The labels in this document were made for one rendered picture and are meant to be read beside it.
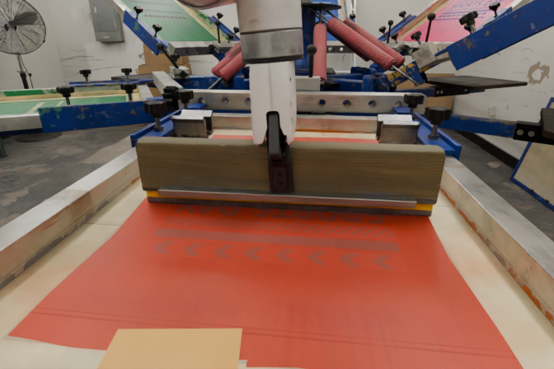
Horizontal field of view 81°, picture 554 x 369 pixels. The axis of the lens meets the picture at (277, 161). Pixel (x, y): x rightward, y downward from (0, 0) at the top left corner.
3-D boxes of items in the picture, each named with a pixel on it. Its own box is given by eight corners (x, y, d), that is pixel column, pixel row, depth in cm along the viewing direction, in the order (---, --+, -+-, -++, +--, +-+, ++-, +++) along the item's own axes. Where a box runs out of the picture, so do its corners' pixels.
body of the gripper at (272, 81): (249, 49, 45) (258, 128, 49) (232, 53, 35) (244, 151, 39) (304, 44, 44) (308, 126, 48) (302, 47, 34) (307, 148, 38)
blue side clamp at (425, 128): (454, 182, 59) (462, 145, 56) (425, 181, 59) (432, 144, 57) (410, 136, 87) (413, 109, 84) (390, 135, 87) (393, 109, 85)
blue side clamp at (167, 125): (159, 170, 64) (154, 136, 62) (134, 169, 65) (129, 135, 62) (206, 130, 92) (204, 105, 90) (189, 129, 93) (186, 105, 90)
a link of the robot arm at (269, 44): (248, 35, 44) (250, 56, 45) (232, 35, 36) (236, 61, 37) (303, 30, 43) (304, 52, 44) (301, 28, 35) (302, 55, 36)
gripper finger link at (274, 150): (269, 91, 40) (274, 121, 44) (265, 140, 35) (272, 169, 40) (279, 90, 40) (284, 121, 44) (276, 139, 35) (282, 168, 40)
